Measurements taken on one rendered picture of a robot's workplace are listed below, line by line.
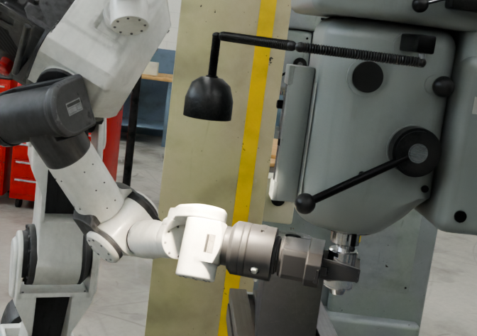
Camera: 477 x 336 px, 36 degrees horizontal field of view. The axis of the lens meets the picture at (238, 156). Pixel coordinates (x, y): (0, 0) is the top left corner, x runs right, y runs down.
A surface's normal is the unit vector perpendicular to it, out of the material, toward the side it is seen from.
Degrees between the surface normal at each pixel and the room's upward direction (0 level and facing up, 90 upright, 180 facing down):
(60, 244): 81
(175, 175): 90
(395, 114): 90
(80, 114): 73
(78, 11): 58
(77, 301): 98
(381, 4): 90
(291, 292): 90
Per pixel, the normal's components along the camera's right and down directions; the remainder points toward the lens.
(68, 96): 0.92, -0.12
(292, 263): -0.17, 0.15
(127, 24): 0.08, 0.94
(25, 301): 0.35, 0.33
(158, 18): 0.86, 0.12
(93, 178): 0.73, 0.18
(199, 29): 0.07, 0.18
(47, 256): 0.39, 0.04
